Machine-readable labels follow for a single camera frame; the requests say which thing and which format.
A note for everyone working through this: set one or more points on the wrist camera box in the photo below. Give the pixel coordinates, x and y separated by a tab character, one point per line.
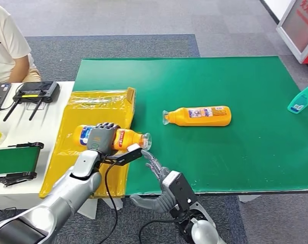
181	192
128	155

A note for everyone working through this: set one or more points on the small green belt conveyor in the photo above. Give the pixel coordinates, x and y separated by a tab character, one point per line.
14	161

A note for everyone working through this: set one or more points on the green table mat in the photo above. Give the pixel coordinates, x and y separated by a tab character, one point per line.
194	84

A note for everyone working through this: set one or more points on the teal plastic bottle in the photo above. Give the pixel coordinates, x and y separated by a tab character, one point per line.
301	100

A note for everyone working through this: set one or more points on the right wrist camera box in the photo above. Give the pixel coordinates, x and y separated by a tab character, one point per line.
181	192

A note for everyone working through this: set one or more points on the white table foot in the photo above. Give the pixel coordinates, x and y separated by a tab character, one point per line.
118	203
89	210

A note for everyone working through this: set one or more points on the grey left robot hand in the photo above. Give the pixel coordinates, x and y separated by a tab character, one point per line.
101	138

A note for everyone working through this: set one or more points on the yellow plastic wrapped box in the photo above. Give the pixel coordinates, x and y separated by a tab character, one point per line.
92	107

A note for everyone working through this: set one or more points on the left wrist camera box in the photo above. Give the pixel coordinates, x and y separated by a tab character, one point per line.
128	155

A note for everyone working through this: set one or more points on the red and white sign stand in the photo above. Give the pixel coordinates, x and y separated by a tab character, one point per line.
300	27

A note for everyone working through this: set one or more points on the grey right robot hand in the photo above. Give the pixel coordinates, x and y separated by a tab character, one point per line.
157	168

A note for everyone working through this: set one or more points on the orange bottle with clear cap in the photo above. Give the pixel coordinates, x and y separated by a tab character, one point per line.
126	138
199	118

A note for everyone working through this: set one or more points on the black remote controller with antennas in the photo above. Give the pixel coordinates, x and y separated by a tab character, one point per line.
37	91

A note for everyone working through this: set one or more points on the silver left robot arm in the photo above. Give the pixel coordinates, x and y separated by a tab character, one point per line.
65	195

